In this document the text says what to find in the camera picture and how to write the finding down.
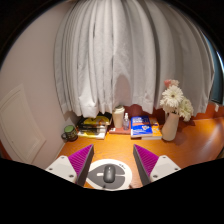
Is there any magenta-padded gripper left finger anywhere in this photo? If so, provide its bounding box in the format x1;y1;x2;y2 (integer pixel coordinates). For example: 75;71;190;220
45;143;95;187

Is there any clear spray bottle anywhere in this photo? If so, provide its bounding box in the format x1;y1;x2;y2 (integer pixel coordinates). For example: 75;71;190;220
122;112;131;131

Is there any dark green mug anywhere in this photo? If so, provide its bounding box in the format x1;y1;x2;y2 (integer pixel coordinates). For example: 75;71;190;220
60;124;79;143

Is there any black computer mouse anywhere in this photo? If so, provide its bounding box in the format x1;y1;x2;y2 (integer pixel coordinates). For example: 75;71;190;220
102;164;117;184

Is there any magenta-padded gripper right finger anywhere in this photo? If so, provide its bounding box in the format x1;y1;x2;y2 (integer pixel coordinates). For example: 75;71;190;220
132;143;182;186

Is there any orange yellow book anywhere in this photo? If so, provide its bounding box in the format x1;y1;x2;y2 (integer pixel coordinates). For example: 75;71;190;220
141;117;163;141

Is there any red book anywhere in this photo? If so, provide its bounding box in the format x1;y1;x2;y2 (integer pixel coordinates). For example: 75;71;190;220
108;125;133;136

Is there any white ceramic vase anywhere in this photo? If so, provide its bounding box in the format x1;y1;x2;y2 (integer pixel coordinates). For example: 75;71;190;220
161;111;181;142

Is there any white tumbler cup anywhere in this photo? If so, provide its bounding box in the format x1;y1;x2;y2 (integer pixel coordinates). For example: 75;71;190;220
111;104;126;129

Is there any round white grey mouse pad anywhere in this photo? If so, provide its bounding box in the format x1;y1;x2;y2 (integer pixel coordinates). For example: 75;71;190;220
85;158;133;191

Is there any white curtain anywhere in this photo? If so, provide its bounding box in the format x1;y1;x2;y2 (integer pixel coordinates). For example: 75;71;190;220
53;0;216;119

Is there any blue book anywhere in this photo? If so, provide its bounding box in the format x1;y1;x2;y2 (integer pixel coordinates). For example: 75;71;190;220
130;115;154;139

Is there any yellow white book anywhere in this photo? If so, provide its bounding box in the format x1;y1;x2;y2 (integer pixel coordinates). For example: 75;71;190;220
77;129;107;140

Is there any white flower bouquet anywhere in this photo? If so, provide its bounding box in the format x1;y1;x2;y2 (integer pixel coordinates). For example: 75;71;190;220
159;78;195;123

